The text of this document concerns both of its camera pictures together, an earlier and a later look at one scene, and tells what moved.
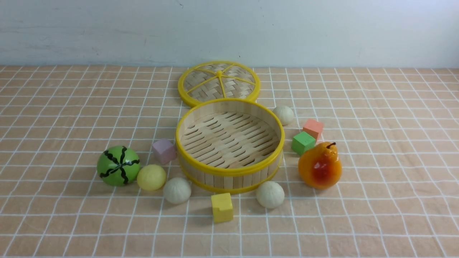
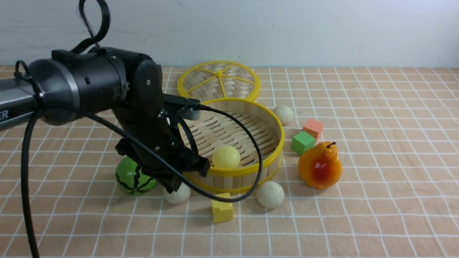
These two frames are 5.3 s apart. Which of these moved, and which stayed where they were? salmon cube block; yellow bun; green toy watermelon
Moved: green toy watermelon; yellow bun
Stayed: salmon cube block
